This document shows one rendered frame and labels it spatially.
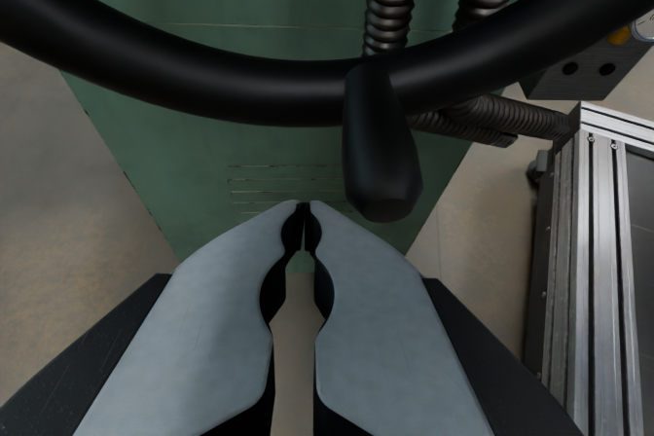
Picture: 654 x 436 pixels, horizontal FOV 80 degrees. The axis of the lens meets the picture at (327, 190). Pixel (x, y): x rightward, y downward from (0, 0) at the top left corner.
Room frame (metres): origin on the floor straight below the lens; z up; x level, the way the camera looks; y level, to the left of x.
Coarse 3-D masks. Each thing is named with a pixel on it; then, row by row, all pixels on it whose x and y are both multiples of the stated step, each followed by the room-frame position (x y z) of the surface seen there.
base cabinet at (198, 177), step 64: (128, 0) 0.27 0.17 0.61; (192, 0) 0.28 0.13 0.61; (256, 0) 0.29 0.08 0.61; (320, 0) 0.30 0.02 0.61; (448, 0) 0.32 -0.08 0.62; (512, 0) 0.33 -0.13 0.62; (128, 128) 0.27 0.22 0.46; (192, 128) 0.28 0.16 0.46; (256, 128) 0.29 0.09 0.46; (320, 128) 0.30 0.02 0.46; (192, 192) 0.27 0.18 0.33; (256, 192) 0.28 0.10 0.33; (320, 192) 0.30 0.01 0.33
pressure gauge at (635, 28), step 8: (648, 16) 0.28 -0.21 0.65; (632, 24) 0.27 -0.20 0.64; (640, 24) 0.28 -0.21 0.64; (648, 24) 0.28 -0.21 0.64; (616, 32) 0.30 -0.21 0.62; (624, 32) 0.30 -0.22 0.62; (632, 32) 0.27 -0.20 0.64; (640, 32) 0.28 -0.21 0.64; (648, 32) 0.28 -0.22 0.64; (608, 40) 0.30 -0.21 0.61; (616, 40) 0.30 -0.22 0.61; (624, 40) 0.30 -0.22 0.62; (640, 40) 0.27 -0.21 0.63; (648, 40) 0.27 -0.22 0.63
